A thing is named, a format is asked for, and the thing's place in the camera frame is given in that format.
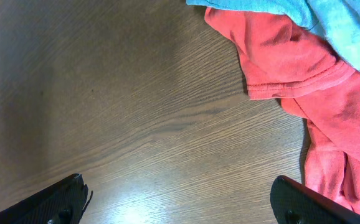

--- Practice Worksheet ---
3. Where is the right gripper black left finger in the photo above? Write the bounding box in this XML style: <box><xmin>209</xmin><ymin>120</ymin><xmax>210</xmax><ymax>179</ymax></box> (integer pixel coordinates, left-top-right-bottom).
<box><xmin>0</xmin><ymin>174</ymin><xmax>93</xmax><ymax>224</ymax></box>

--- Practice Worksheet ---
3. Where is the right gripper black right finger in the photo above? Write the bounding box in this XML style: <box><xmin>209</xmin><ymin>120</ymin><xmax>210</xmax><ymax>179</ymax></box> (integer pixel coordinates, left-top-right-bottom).
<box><xmin>270</xmin><ymin>175</ymin><xmax>360</xmax><ymax>224</ymax></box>

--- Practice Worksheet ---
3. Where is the red mesh shirt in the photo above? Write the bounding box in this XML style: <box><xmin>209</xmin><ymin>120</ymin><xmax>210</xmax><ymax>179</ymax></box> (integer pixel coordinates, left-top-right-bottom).
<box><xmin>204</xmin><ymin>7</ymin><xmax>360</xmax><ymax>214</ymax></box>

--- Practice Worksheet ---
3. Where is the light grey-blue shirt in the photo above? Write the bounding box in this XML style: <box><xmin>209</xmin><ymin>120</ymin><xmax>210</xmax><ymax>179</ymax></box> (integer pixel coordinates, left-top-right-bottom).
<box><xmin>186</xmin><ymin>0</ymin><xmax>360</xmax><ymax>72</ymax></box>

